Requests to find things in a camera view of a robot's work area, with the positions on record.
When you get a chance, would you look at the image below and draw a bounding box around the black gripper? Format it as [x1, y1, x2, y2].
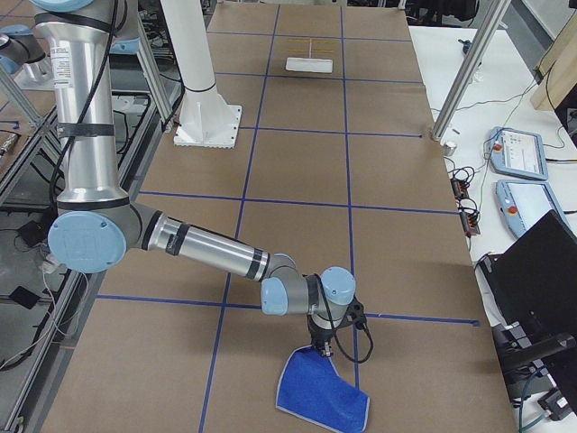
[307, 318, 335, 358]

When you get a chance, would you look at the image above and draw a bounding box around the blue towel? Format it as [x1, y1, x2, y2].
[275, 346, 371, 432]

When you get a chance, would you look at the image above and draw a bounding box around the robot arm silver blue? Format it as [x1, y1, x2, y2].
[35, 1, 367, 356]
[1, 24, 51, 82]

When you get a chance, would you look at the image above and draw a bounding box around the wooden towel rack white base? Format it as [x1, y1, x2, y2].
[285, 38, 334, 74]

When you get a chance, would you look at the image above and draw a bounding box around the small metal cylinder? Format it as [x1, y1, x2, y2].
[443, 141, 457, 157]

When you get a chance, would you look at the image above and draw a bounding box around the lower teach pendant tablet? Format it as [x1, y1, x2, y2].
[496, 180, 567, 238]

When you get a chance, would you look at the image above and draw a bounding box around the teach pendant tablet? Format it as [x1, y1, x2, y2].
[486, 126, 548, 180]
[496, 180, 567, 238]

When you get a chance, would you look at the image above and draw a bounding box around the upper teach pendant tablet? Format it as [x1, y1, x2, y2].
[486, 126, 548, 180]

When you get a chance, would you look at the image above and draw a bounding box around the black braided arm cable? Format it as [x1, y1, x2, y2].
[315, 274, 374, 364]

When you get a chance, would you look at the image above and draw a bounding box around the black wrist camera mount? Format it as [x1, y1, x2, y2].
[336, 297, 367, 331]

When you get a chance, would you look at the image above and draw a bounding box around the white camera post with base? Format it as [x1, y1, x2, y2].
[161, 0, 243, 149]

